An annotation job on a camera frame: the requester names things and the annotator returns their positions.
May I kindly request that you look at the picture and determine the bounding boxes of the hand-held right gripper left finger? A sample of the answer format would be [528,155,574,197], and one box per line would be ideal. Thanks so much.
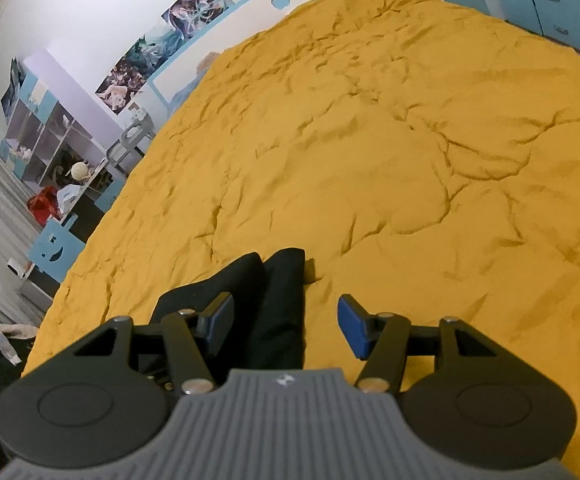
[72,292,236,396]

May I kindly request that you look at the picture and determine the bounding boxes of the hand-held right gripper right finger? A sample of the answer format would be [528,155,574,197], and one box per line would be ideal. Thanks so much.
[336,295,501,395]

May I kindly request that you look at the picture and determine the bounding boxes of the black pants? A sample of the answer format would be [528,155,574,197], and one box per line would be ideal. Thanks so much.
[137,247,307,378]

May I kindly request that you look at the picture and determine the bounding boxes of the dark desk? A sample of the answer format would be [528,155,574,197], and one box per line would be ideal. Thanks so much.
[30,157,127,281]

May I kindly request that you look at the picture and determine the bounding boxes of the yellow bed blanket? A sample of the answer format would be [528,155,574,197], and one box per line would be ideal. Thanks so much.
[20,0,580,471]

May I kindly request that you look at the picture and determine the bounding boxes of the blue smiley cut-out panel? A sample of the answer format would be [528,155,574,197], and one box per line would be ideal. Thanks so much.
[29,216,87,282]

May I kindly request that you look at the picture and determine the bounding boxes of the grey chair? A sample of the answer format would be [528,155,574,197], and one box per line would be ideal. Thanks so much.
[105,119,154,177]

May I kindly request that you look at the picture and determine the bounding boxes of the white cloth on desk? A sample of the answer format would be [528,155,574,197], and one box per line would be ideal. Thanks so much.
[57,182,87,212]

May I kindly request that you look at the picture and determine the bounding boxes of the red bag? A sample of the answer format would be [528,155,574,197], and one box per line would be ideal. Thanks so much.
[26,186,64,227]

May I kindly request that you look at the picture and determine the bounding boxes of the small white device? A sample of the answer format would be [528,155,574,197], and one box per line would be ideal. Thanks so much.
[7,257,36,282]

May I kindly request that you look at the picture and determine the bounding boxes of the grey and black bag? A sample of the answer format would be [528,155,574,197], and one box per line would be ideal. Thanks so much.
[0,323,39,397]

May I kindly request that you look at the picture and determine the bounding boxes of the blue printed pillow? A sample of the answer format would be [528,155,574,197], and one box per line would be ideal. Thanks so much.
[170,52,219,112]

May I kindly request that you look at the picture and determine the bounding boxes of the white cubby shelf unit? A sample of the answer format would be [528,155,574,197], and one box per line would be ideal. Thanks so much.
[0,57,110,187]

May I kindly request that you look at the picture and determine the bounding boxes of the white and blue headboard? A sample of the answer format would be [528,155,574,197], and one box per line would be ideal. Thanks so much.
[147,0,377,112]

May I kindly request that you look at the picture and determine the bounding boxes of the pinkish anime wall poster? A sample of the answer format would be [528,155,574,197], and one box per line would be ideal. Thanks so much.
[95,57,147,112]

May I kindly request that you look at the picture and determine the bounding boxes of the pale blue anime wall poster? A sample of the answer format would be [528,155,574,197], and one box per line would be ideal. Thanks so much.
[162,0,236,42]

